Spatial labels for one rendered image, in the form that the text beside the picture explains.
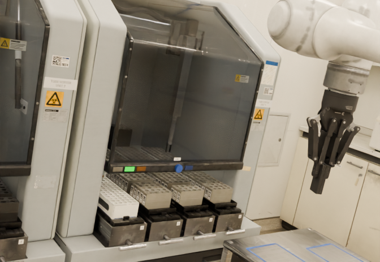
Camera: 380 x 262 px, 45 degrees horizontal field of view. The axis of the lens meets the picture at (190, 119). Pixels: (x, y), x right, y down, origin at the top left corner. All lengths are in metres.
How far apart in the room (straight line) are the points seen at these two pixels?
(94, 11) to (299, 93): 2.58
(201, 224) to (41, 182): 0.62
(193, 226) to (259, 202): 2.17
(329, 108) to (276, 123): 2.65
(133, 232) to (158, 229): 0.10
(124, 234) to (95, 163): 0.25
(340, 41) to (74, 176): 0.95
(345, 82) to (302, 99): 2.84
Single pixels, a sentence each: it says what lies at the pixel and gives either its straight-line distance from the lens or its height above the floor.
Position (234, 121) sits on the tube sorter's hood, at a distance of 1.81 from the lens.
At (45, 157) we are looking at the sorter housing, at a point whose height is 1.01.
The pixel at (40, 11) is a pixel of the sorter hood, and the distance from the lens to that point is 1.41.
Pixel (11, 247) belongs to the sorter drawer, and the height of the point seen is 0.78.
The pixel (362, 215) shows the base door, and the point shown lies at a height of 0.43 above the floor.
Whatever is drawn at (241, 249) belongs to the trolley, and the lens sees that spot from 1.55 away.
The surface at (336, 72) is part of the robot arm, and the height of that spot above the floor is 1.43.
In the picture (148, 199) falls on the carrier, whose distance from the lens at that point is 1.67.
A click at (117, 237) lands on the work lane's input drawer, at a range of 1.58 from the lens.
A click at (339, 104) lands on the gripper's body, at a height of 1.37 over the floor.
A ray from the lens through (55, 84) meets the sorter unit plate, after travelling 1.41.
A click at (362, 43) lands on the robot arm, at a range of 0.87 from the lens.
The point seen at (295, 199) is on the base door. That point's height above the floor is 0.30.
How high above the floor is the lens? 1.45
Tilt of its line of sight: 10 degrees down
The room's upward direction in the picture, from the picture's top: 11 degrees clockwise
